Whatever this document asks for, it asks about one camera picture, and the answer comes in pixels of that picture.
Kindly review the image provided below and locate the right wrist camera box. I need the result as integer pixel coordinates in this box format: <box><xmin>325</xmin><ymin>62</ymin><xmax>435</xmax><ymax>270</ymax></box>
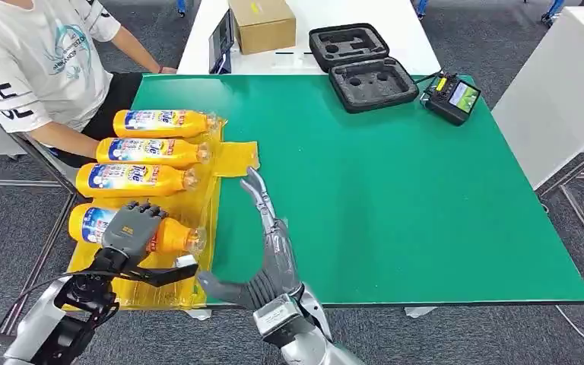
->
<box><xmin>252</xmin><ymin>294</ymin><xmax>318</xmax><ymax>348</ymax></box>

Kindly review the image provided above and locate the black remote controller with screen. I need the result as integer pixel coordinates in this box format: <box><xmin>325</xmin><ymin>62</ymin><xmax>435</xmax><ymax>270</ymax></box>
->
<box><xmin>423</xmin><ymin>72</ymin><xmax>482</xmax><ymax>127</ymax></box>

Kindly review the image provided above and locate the orange drink bottle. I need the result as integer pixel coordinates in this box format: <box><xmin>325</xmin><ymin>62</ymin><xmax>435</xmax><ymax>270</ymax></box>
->
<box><xmin>75</xmin><ymin>162</ymin><xmax>200</xmax><ymax>199</ymax></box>
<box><xmin>95</xmin><ymin>137</ymin><xmax>211</xmax><ymax>169</ymax></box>
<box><xmin>68</xmin><ymin>202</ymin><xmax>208</xmax><ymax>257</ymax></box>
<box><xmin>113</xmin><ymin>109</ymin><xmax>220</xmax><ymax>139</ymax></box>

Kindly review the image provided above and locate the dark tablet screen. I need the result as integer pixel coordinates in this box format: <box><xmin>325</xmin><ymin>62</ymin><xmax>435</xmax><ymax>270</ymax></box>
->
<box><xmin>208</xmin><ymin>8</ymin><xmax>236</xmax><ymax>75</ymax></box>

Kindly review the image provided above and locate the green table mat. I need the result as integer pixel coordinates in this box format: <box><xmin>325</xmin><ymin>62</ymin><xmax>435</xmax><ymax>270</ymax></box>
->
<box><xmin>130</xmin><ymin>74</ymin><xmax>584</xmax><ymax>306</ymax></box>

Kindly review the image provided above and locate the black controller cable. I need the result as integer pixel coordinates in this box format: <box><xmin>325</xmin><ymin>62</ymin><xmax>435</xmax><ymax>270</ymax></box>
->
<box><xmin>412</xmin><ymin>69</ymin><xmax>444</xmax><ymax>86</ymax></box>

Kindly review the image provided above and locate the black foam-lined case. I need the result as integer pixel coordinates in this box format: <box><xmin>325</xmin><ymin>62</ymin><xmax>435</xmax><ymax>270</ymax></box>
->
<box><xmin>308</xmin><ymin>22</ymin><xmax>420</xmax><ymax>114</ymax></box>

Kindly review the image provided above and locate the white table with metal frame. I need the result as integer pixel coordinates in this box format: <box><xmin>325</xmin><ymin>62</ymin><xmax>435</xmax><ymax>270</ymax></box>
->
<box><xmin>491</xmin><ymin>5</ymin><xmax>584</xmax><ymax>278</ymax></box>

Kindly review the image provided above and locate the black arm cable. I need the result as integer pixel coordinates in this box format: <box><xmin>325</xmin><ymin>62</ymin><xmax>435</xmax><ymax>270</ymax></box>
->
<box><xmin>0</xmin><ymin>271</ymin><xmax>99</xmax><ymax>365</ymax></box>

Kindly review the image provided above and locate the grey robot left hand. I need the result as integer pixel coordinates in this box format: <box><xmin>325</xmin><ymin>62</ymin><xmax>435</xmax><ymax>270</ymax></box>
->
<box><xmin>101</xmin><ymin>200</ymin><xmax>168</xmax><ymax>268</ymax></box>

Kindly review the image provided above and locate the person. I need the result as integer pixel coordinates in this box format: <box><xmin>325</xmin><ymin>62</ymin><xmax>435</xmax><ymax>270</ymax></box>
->
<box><xmin>0</xmin><ymin>0</ymin><xmax>178</xmax><ymax>170</ymax></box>

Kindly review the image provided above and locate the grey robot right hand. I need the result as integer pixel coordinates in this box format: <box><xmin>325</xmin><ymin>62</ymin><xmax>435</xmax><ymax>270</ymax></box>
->
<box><xmin>197</xmin><ymin>167</ymin><xmax>302</xmax><ymax>309</ymax></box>

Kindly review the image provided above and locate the brown cardboard box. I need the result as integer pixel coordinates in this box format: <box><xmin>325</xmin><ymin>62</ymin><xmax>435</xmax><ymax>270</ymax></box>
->
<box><xmin>227</xmin><ymin>0</ymin><xmax>297</xmax><ymax>56</ymax></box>

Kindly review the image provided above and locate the yellow plastic sheet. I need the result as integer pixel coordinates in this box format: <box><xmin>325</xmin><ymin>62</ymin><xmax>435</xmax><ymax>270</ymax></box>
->
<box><xmin>65</xmin><ymin>118</ymin><xmax>262</xmax><ymax>311</ymax></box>

